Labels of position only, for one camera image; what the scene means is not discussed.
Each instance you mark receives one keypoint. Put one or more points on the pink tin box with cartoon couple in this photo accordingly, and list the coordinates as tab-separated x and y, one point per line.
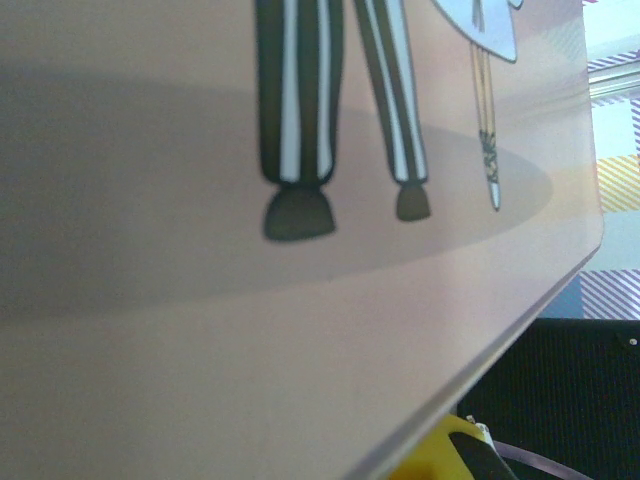
200	325

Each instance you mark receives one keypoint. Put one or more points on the aluminium corner post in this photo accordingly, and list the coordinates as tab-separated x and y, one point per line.
615	85

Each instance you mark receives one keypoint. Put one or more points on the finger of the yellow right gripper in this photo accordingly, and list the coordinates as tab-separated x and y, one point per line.
435	460

